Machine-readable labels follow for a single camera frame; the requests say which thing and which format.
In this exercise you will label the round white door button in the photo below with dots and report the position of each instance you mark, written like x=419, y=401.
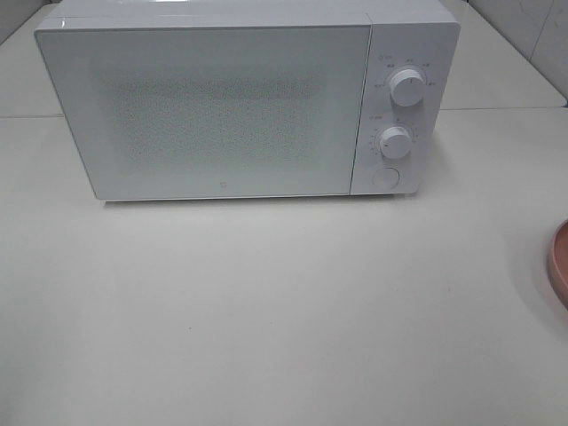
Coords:
x=385, y=180

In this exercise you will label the white timer knob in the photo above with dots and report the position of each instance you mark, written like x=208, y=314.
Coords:
x=394, y=143

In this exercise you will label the white microwave door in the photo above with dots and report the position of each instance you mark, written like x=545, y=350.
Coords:
x=165, y=114

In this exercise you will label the pink round plate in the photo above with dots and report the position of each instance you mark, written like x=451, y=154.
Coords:
x=557, y=263

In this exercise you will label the white microwave oven body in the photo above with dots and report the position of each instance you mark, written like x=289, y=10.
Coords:
x=420, y=34

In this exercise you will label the upper white power knob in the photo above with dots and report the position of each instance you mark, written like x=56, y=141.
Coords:
x=407, y=86

